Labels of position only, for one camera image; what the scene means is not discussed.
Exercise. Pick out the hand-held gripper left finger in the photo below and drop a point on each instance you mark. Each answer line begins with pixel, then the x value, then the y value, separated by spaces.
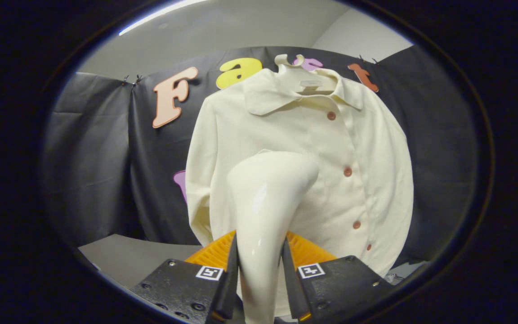
pixel 231 279

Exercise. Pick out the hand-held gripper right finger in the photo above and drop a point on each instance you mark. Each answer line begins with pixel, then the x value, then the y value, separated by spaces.
pixel 291 283

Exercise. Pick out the black backdrop cloth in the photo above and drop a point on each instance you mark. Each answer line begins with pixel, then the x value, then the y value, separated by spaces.
pixel 97 157

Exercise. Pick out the cream button shirt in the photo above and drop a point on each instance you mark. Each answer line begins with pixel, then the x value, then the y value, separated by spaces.
pixel 367 148

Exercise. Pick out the grey cabinet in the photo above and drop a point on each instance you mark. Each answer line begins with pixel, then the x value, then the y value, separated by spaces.
pixel 128 256

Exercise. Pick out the white clothes hanger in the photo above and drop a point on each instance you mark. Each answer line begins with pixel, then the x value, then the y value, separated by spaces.
pixel 286 63

